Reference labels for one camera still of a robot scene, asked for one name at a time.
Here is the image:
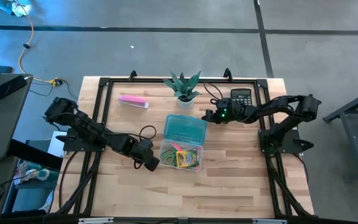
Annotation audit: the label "black desk calculator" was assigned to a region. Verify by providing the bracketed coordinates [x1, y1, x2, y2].
[230, 88, 253, 107]

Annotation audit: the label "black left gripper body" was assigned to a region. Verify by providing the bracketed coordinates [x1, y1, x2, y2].
[131, 138, 155, 166]

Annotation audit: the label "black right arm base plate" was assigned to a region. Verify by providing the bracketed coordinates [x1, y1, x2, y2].
[258, 128, 315, 155]

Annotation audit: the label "black aluminium table frame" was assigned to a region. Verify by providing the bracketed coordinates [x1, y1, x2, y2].
[53, 68, 315, 219]

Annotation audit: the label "grey metal table frame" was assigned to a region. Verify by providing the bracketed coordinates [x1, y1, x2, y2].
[323, 86, 358, 183]

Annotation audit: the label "teal white bundle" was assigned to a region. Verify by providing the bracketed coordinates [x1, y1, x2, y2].
[12, 159, 60, 188]

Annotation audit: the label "silver metal bracket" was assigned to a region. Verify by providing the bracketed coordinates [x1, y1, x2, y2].
[78, 217, 115, 224]
[252, 218, 288, 224]

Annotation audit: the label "pink white stapler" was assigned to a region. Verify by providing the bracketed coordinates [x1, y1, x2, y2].
[117, 94, 150, 110]

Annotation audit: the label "yellow green crayon box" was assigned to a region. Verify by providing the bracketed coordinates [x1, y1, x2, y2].
[175, 149, 199, 169]

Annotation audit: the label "thin black floor cable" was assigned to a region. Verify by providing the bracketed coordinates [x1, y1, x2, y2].
[29, 78, 78, 101]

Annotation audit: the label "person's leg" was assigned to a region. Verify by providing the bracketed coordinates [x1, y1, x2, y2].
[0, 0, 15, 13]

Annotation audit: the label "grey side desk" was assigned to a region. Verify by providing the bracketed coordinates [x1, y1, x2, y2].
[0, 73, 34, 161]

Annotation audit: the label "black smartphone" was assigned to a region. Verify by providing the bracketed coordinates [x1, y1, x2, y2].
[0, 74, 29, 100]

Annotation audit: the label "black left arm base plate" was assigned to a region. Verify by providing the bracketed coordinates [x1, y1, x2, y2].
[55, 127, 109, 153]

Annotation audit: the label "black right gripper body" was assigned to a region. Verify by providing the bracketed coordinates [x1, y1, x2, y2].
[211, 98, 246, 125]

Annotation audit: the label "green snake plant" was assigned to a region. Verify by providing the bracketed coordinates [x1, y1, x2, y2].
[162, 70, 203, 103]

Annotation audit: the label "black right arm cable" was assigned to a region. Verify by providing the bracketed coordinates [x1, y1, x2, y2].
[203, 81, 227, 106]

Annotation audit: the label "yellow extension cable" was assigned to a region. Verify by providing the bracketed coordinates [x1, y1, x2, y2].
[16, 0, 63, 88]

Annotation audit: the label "teal lidded clear pencil box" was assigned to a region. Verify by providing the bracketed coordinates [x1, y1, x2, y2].
[158, 113, 209, 173]

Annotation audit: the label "green handled scissors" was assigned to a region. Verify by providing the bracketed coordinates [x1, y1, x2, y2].
[160, 148, 178, 166]

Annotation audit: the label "white round plant pot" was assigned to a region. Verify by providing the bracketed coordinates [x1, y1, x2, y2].
[176, 96, 196, 110]

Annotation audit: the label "person's white shoe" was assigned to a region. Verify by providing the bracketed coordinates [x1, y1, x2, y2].
[10, 2, 33, 18]

